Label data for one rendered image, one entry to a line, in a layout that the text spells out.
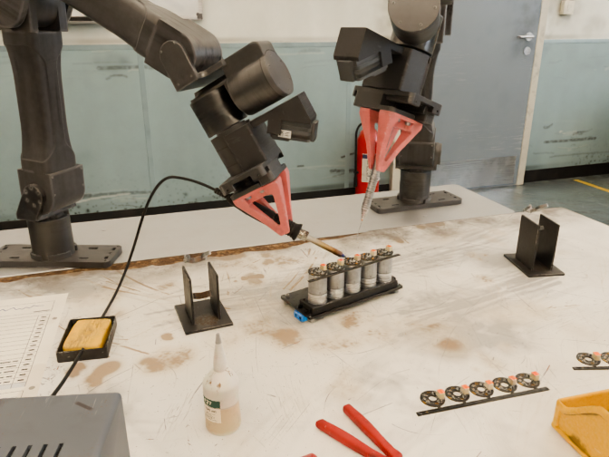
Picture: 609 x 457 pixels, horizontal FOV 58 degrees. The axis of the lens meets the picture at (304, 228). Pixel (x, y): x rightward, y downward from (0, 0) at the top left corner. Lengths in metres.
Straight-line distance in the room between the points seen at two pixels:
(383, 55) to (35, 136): 0.50
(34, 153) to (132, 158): 2.40
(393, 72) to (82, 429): 0.51
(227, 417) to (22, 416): 0.17
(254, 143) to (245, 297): 0.22
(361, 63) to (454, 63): 3.13
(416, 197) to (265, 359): 0.60
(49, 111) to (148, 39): 0.22
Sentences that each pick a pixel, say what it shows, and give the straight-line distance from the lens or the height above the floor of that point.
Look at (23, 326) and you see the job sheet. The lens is 0.78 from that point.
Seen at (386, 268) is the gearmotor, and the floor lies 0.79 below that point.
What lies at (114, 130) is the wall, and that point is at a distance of 3.24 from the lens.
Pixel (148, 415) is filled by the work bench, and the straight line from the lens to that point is 0.58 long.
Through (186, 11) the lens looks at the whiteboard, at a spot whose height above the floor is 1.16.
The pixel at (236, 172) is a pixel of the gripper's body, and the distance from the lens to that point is 0.70.
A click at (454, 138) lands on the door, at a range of 3.87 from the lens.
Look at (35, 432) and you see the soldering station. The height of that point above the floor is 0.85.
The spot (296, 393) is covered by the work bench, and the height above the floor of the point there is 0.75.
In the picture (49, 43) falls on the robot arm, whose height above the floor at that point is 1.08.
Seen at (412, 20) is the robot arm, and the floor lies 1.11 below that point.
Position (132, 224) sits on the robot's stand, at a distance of 1.09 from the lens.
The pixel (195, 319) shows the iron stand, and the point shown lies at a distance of 0.72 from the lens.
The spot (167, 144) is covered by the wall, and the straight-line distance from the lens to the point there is 3.27.
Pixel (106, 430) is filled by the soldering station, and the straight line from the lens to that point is 0.42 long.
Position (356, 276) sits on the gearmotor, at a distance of 0.73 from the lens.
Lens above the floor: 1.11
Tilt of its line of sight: 21 degrees down
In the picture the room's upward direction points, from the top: straight up
